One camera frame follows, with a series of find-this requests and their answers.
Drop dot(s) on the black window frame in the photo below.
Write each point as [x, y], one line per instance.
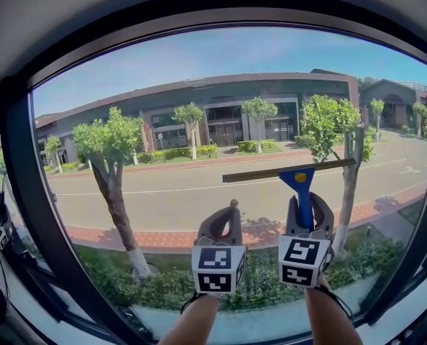
[26, 192]

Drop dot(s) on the small grey gabled building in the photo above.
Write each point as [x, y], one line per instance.
[393, 95]

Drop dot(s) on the person's left forearm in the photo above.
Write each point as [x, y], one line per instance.
[192, 322]

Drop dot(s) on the row of small street trees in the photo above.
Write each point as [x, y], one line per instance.
[188, 113]

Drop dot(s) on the large window glass pane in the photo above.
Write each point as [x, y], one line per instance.
[199, 56]

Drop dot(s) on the person's right forearm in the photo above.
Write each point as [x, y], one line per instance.
[328, 318]

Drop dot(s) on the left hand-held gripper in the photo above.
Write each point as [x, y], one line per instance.
[213, 268]

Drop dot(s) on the leaning roadside tree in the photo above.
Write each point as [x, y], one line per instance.
[114, 200]

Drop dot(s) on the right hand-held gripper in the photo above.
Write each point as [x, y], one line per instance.
[299, 261]

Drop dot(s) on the blue squeegee with brass blade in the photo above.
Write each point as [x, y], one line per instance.
[305, 207]

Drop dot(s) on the long dark grey building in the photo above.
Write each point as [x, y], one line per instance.
[235, 88]

